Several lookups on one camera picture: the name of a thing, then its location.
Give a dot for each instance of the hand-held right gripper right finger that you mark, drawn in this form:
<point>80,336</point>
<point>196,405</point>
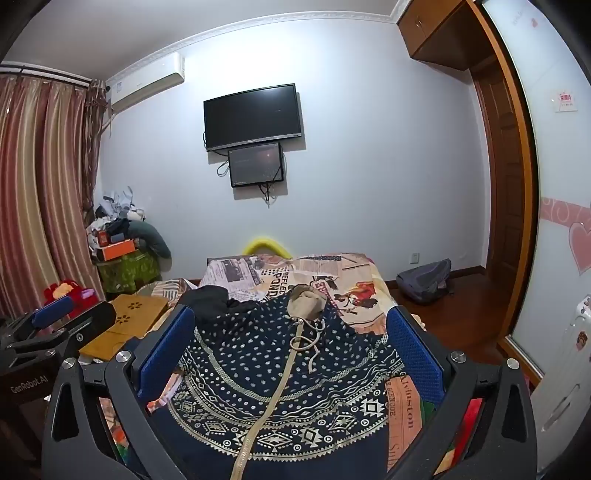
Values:
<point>413,350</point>

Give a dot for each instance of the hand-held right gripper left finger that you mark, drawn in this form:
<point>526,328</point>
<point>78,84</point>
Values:
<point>165,353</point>

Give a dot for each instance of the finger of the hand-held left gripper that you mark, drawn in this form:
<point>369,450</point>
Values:
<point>92,316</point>
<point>55,308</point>

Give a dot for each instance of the navy patterned hooded sweater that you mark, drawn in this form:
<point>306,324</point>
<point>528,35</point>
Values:
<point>277,332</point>

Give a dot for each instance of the red plush toy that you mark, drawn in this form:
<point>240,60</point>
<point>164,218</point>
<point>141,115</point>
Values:
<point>64,288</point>

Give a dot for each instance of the green patterned cloth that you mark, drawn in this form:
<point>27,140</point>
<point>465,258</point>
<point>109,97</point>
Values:
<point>127,272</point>

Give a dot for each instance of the black cloth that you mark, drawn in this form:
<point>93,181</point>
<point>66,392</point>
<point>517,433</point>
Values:
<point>207,297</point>

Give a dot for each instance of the orange box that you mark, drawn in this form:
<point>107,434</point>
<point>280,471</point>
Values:
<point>119,249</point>

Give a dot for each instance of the grey backpack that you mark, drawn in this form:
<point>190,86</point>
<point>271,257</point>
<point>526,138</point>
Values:
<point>425,279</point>

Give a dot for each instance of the printed blanket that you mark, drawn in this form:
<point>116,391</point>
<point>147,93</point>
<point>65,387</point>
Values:
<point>360,295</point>

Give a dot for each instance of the pile of clutter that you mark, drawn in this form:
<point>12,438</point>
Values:
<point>111,217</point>

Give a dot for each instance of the striped curtain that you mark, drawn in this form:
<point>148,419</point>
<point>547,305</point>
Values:
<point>41,184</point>

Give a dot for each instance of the yellow foam tube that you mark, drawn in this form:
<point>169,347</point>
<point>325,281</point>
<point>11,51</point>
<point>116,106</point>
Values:
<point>265,242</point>

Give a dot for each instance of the white cabinet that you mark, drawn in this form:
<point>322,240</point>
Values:
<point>561,415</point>

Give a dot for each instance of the wooden door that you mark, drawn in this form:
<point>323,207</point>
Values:
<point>496,184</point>

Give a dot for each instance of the small black monitor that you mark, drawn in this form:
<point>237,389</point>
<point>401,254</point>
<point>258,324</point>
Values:
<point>256,164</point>

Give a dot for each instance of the white heart-print wardrobe door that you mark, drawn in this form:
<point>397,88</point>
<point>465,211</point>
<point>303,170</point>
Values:
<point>554,184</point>

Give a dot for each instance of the curtain rod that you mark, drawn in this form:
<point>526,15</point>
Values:
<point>41,73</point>

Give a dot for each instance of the white air conditioner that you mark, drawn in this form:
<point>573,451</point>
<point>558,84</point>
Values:
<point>147,81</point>

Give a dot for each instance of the red and white sticker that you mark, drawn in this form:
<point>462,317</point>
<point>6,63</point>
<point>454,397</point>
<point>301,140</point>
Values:
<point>564,102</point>

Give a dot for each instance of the wooden overhead cabinet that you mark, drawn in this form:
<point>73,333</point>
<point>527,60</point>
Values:
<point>438,32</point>

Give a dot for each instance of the white wall socket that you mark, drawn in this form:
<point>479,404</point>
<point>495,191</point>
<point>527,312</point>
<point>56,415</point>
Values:
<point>415,257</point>

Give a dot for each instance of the black wall television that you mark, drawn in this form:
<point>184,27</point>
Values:
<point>253,116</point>

